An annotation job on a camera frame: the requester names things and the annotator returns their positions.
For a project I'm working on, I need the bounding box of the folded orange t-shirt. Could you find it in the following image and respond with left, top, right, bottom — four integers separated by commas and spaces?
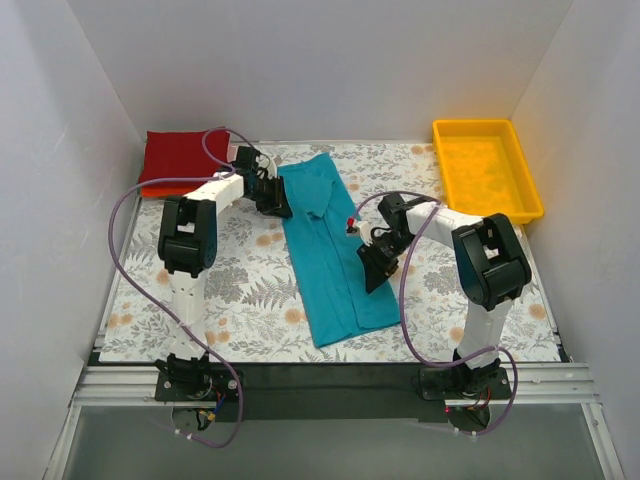
140, 182, 203, 198

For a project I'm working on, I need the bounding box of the yellow plastic tray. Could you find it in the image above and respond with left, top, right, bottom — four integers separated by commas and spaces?
432, 118, 544, 225

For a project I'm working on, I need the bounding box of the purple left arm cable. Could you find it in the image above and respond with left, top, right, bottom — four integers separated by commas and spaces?
108, 127, 246, 449

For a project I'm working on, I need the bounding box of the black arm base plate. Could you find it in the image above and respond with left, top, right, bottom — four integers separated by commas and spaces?
154, 356, 513, 426

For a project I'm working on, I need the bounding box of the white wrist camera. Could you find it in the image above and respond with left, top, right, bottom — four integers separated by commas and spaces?
346, 217, 373, 245
256, 155, 278, 180

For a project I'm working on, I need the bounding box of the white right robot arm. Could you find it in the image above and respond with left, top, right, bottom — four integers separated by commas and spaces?
346, 191, 532, 399

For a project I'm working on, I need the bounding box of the teal t-shirt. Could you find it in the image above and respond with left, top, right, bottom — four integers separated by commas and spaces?
280, 153, 400, 348

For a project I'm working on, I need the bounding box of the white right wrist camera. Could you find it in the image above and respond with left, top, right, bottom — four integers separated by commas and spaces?
346, 217, 373, 245

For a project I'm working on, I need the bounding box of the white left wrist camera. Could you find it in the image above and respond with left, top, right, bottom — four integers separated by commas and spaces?
256, 155, 278, 180

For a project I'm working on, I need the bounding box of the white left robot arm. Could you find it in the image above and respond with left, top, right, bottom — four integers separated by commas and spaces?
156, 146, 292, 401

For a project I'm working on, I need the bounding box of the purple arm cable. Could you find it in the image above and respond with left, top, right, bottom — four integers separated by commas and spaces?
345, 190, 518, 437
108, 127, 246, 449

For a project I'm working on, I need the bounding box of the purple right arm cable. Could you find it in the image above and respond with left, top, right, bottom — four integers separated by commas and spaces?
345, 190, 518, 437

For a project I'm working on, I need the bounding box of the folded red t-shirt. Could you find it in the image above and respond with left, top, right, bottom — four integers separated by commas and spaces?
138, 130, 230, 183

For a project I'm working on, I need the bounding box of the aluminium frame rail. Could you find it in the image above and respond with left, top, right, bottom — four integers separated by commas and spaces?
72, 362, 598, 407

